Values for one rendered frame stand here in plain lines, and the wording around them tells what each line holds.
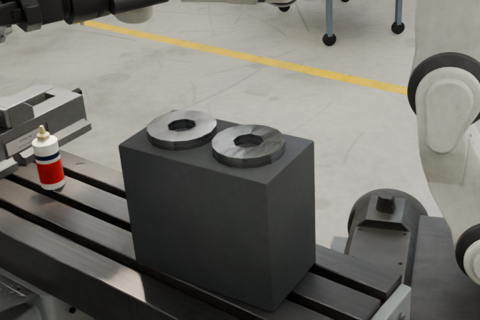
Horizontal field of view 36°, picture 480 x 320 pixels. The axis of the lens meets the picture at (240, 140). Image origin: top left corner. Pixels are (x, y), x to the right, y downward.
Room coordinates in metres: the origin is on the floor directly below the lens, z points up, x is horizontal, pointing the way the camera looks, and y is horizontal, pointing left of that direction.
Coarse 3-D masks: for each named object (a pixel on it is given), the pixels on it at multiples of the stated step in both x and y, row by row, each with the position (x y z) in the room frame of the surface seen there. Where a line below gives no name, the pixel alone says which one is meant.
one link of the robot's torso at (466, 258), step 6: (474, 246) 1.11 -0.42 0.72; (468, 252) 1.11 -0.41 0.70; (474, 252) 1.10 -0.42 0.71; (468, 258) 1.11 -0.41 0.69; (474, 258) 1.10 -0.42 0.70; (468, 264) 1.11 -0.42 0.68; (474, 264) 1.10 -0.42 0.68; (468, 270) 1.11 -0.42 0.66; (474, 270) 1.10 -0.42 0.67; (474, 276) 1.10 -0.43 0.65
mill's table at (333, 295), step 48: (0, 192) 1.05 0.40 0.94; (48, 192) 1.05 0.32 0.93; (96, 192) 1.02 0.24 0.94; (0, 240) 0.93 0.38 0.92; (48, 240) 0.90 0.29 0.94; (96, 240) 0.89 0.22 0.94; (48, 288) 0.87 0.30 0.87; (96, 288) 0.80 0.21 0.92; (144, 288) 0.77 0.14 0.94; (192, 288) 0.77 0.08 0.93; (336, 288) 0.74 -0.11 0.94; (384, 288) 0.74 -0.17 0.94
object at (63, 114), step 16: (16, 96) 1.28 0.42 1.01; (32, 96) 1.28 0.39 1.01; (48, 96) 1.29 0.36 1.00; (64, 96) 1.27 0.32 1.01; (80, 96) 1.27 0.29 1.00; (48, 112) 1.21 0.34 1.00; (64, 112) 1.23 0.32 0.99; (80, 112) 1.26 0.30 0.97; (0, 128) 1.15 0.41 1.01; (16, 128) 1.15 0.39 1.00; (32, 128) 1.17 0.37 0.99; (48, 128) 1.20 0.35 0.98; (64, 128) 1.23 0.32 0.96; (80, 128) 1.24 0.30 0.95; (0, 144) 1.12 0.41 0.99; (16, 144) 1.14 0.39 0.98; (0, 160) 1.11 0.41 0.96; (16, 160) 1.14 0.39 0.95; (32, 160) 1.14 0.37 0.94; (0, 176) 1.09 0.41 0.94
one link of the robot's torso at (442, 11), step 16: (416, 0) 1.18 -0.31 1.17; (432, 0) 1.18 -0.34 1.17; (448, 0) 1.17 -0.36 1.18; (464, 0) 1.16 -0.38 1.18; (416, 16) 1.18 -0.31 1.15; (432, 16) 1.17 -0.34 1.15; (448, 16) 1.17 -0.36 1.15; (464, 16) 1.16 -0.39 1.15; (416, 32) 1.18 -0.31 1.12; (432, 32) 1.17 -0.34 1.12; (448, 32) 1.17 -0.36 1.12; (464, 32) 1.16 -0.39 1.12; (416, 48) 1.18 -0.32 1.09; (432, 48) 1.17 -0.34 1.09; (448, 48) 1.17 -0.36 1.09; (464, 48) 1.16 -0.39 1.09; (416, 64) 1.18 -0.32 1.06; (432, 64) 1.16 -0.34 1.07; (448, 64) 1.14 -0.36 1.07; (464, 64) 1.14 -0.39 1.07; (416, 80) 1.16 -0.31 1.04
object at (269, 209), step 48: (144, 144) 0.82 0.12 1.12; (192, 144) 0.80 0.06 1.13; (240, 144) 0.80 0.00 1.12; (288, 144) 0.79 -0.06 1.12; (144, 192) 0.80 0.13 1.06; (192, 192) 0.76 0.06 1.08; (240, 192) 0.72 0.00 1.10; (288, 192) 0.74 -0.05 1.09; (144, 240) 0.81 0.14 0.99; (192, 240) 0.77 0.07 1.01; (240, 240) 0.72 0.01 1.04; (288, 240) 0.74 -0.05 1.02; (240, 288) 0.73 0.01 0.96; (288, 288) 0.73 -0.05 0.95
